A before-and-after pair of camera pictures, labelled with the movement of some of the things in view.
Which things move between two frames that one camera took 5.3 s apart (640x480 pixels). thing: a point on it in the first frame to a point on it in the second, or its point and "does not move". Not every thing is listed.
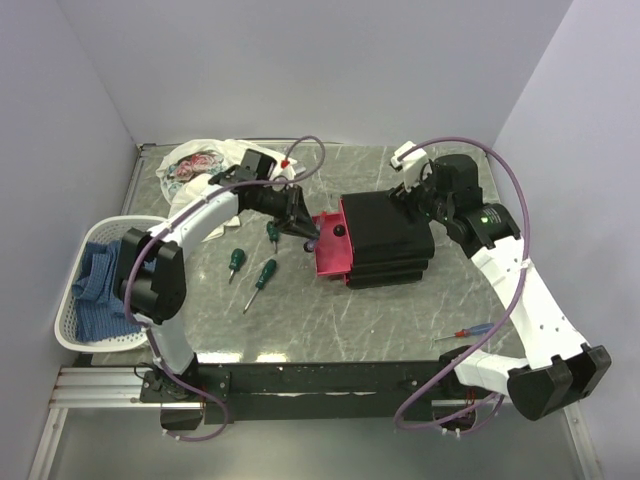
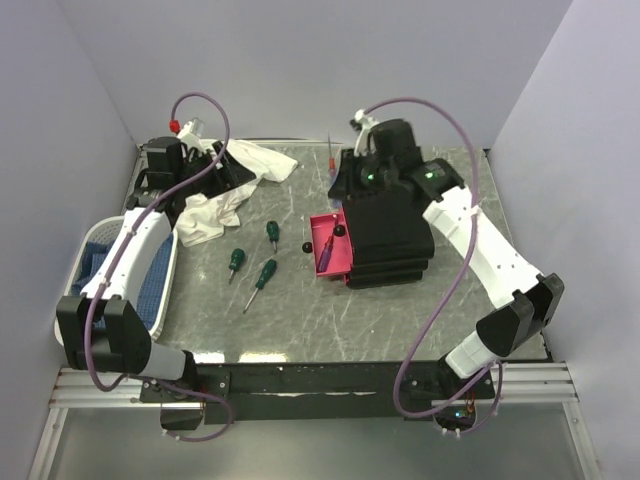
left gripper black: (296, 213) to (230, 176)
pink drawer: (333, 248) does not move
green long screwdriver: (262, 280) does not move
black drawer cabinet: (390, 245) does not move
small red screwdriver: (471, 331) to (331, 160)
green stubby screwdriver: (238, 258) does not move
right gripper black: (406, 195) to (345, 187)
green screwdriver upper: (273, 233) does not move
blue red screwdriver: (310, 245) to (322, 267)
